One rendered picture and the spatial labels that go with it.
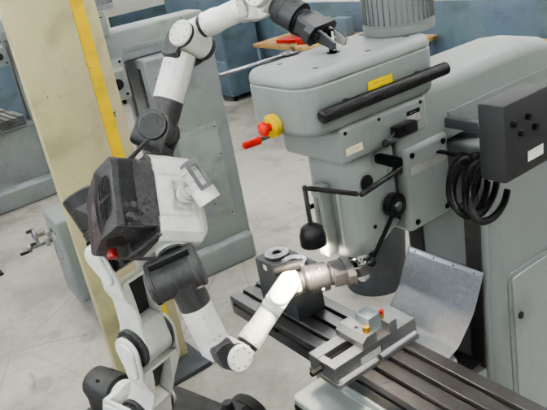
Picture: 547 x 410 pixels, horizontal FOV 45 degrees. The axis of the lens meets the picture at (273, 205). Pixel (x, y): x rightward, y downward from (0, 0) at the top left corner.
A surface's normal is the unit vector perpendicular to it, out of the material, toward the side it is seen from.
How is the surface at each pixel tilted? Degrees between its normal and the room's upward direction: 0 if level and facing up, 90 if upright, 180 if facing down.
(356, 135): 90
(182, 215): 58
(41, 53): 90
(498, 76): 90
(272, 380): 0
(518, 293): 88
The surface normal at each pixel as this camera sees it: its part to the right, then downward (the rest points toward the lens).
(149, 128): -0.07, -0.07
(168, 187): 0.58, -0.38
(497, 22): -0.79, 0.36
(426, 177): 0.60, 0.22
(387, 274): 0.32, 0.39
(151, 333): 0.76, -0.03
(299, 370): -0.17, -0.90
